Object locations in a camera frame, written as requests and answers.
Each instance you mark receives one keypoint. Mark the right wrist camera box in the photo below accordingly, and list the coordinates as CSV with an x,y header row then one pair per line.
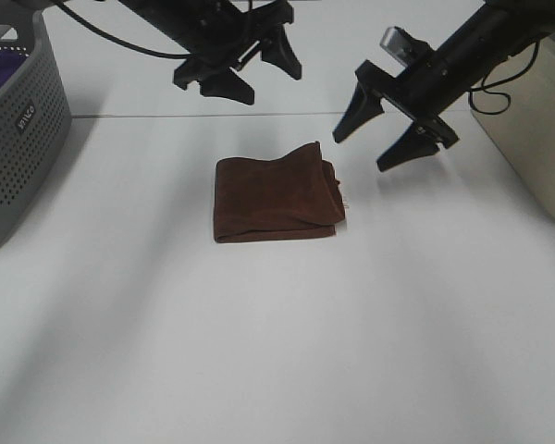
x,y
403,47

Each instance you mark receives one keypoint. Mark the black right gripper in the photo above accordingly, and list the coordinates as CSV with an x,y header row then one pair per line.
x,y
420,92

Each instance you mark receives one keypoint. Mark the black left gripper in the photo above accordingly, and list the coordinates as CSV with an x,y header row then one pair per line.
x,y
222,39

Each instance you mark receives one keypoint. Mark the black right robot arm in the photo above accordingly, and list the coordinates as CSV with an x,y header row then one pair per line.
x,y
495,32

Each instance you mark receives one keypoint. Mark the beige plastic bin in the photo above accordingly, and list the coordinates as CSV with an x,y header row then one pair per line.
x,y
525,132

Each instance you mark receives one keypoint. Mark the brown towel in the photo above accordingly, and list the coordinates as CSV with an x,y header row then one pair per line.
x,y
294,197

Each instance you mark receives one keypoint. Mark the grey perforated plastic basket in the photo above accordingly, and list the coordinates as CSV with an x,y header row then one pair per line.
x,y
34,115

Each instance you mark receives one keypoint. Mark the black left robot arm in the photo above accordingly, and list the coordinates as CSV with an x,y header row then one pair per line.
x,y
159,14

